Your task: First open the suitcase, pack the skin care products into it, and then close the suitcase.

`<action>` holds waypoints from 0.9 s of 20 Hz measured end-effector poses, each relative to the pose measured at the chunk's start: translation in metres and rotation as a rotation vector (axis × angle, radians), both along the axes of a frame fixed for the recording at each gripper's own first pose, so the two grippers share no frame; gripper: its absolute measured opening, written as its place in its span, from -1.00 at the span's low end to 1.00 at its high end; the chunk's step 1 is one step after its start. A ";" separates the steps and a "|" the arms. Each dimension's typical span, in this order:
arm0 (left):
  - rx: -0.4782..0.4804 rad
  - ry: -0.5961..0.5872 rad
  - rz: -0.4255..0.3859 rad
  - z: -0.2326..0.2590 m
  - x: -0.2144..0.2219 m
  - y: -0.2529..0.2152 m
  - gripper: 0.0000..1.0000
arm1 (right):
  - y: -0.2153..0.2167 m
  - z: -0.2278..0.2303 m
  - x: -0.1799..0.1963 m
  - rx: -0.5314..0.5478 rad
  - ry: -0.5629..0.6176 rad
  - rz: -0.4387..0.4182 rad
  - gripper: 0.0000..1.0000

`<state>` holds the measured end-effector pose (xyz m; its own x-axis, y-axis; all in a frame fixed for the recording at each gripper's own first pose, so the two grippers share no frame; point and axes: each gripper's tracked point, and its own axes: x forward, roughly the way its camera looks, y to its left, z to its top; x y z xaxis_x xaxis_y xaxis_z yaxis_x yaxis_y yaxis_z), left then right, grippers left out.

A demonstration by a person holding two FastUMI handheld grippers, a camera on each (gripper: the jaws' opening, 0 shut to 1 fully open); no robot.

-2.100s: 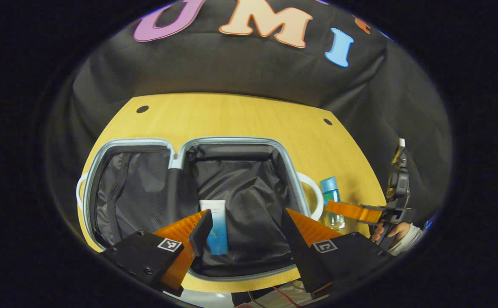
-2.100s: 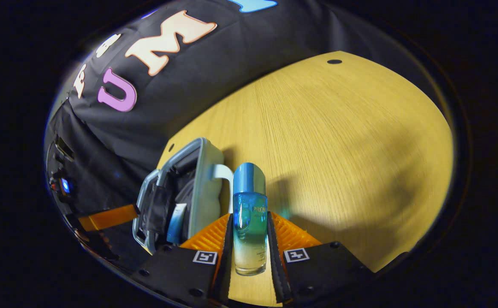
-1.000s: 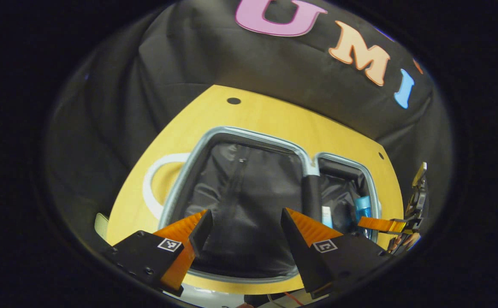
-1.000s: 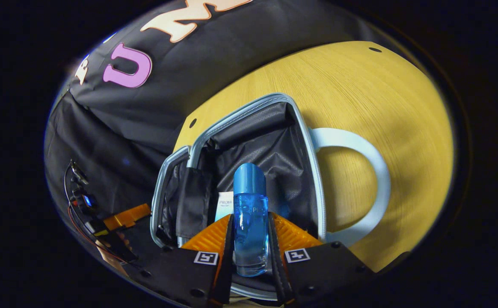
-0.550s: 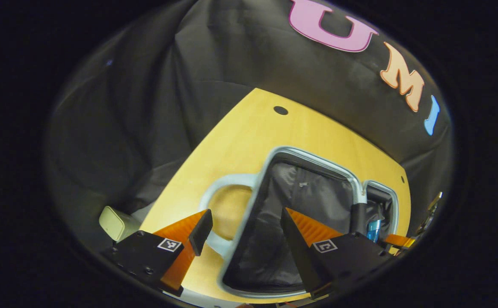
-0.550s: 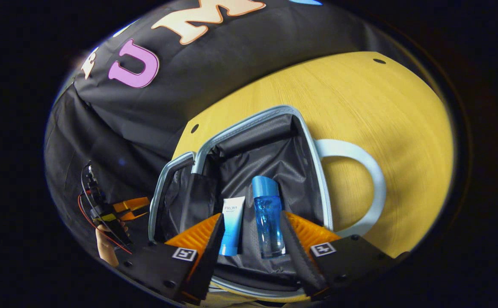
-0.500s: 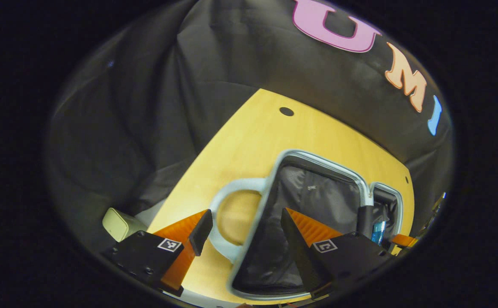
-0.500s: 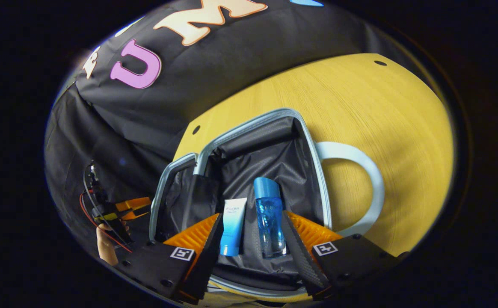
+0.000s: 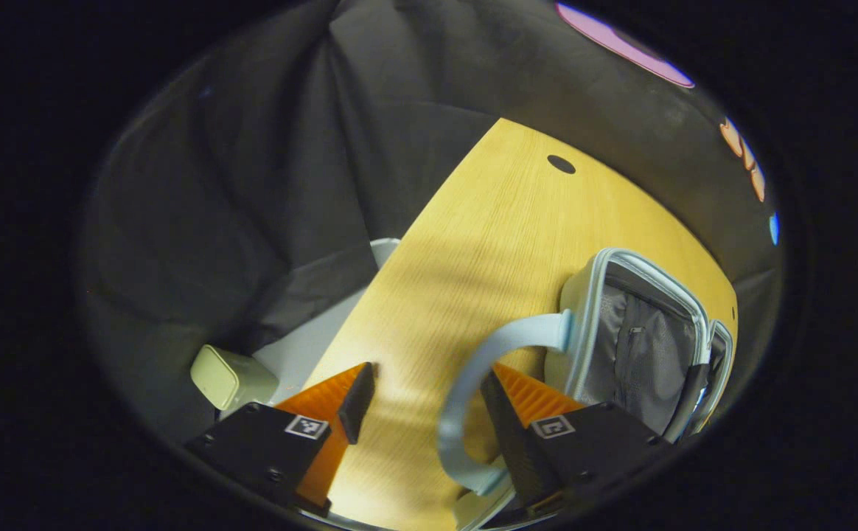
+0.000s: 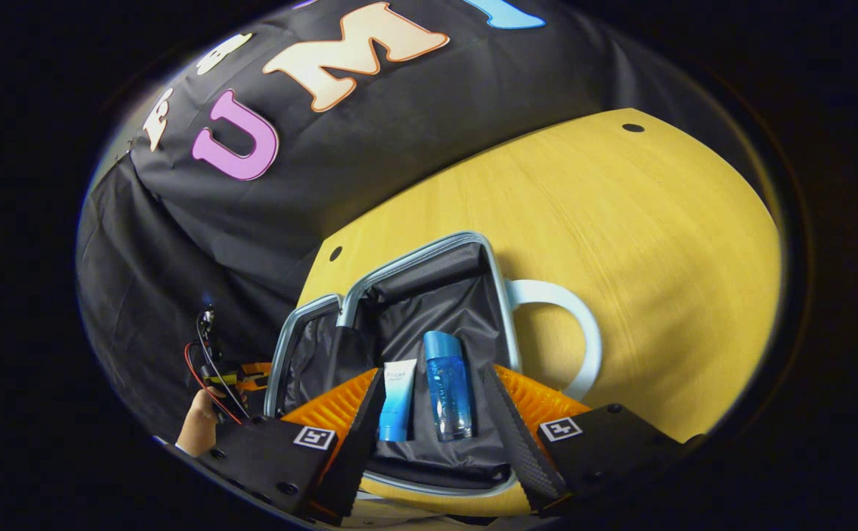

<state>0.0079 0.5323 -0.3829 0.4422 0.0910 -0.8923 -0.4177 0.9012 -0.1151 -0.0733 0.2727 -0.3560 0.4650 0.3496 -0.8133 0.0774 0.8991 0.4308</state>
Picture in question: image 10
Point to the blue glass bottle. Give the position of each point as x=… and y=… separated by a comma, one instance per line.
x=449, y=391

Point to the light blue suitcase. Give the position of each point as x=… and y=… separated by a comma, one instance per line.
x=436, y=295

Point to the white and blue tube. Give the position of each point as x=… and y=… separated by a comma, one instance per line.
x=397, y=398

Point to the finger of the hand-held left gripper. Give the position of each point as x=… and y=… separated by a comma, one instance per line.
x=256, y=376

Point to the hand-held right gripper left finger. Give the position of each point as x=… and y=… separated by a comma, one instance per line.
x=359, y=442

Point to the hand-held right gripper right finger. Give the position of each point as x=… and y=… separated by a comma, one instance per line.
x=510, y=428

